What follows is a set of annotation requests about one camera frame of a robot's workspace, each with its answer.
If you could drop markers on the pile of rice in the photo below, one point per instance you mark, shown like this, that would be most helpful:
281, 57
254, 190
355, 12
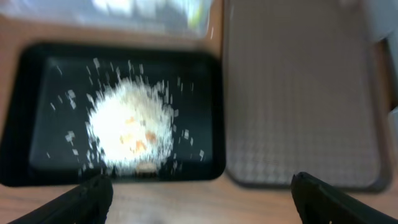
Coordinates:
121, 117

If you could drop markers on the yellow green snack wrapper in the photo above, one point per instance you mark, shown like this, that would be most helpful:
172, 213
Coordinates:
196, 12

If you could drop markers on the clear plastic waste bin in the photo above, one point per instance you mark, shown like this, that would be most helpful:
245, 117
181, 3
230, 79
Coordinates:
154, 16

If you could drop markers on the black waste tray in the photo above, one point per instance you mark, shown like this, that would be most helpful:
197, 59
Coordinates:
17, 168

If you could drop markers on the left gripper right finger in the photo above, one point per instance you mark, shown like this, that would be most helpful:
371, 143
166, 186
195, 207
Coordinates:
318, 202

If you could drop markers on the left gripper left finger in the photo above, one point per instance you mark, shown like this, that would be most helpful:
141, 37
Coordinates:
87, 203

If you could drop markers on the brown serving tray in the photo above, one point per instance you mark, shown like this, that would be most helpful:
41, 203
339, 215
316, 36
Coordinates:
301, 95

